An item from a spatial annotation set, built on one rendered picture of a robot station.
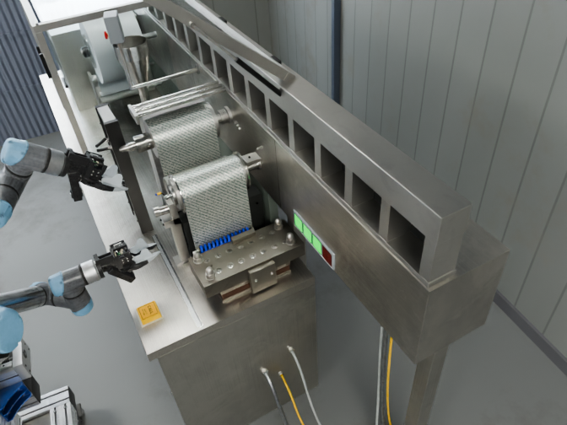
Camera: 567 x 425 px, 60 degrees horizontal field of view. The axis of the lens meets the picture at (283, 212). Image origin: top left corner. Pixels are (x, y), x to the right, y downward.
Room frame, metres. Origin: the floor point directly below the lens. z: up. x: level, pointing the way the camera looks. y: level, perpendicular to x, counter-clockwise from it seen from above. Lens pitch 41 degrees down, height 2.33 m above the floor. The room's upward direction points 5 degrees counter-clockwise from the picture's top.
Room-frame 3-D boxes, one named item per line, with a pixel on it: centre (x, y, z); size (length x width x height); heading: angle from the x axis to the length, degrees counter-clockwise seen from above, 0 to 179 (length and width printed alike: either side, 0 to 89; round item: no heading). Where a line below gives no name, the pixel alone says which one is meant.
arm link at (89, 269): (1.17, 0.67, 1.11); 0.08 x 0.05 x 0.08; 25
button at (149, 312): (1.12, 0.51, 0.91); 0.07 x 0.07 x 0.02; 25
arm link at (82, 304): (1.13, 0.75, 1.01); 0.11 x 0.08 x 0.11; 73
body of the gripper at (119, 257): (1.20, 0.59, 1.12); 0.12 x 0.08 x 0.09; 115
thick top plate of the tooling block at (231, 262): (1.28, 0.15, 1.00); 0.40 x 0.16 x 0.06; 115
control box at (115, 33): (1.88, 0.58, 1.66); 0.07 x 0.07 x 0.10; 10
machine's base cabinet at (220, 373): (2.24, 0.73, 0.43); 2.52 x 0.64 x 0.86; 25
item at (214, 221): (1.37, 0.23, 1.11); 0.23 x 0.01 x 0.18; 115
